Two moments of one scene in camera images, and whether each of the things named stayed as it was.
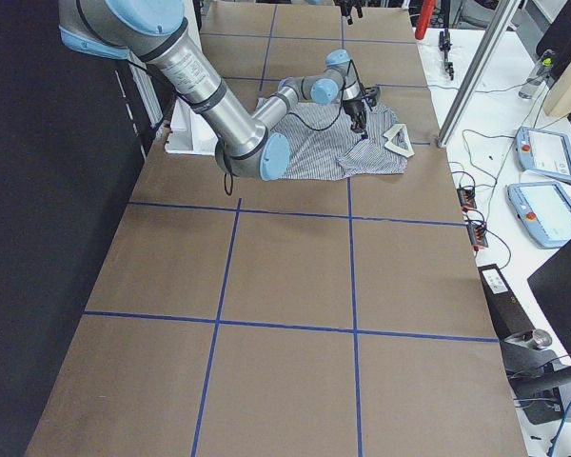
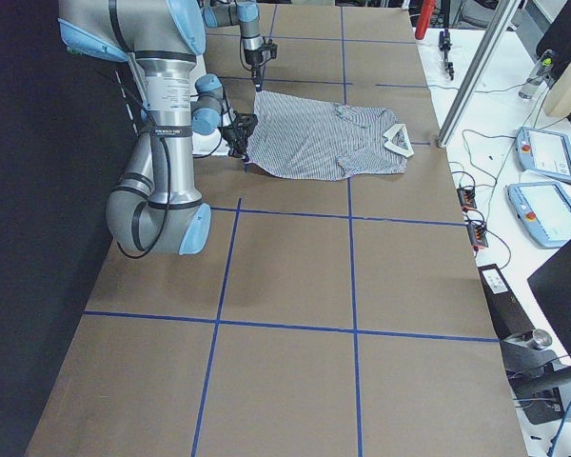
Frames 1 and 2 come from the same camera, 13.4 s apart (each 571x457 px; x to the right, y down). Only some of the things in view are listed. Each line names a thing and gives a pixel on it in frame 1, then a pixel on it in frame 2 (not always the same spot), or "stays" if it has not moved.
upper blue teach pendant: x=545 y=152 stays
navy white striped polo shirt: x=323 y=144 stays
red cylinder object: x=427 y=7 stays
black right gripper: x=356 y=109 to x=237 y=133
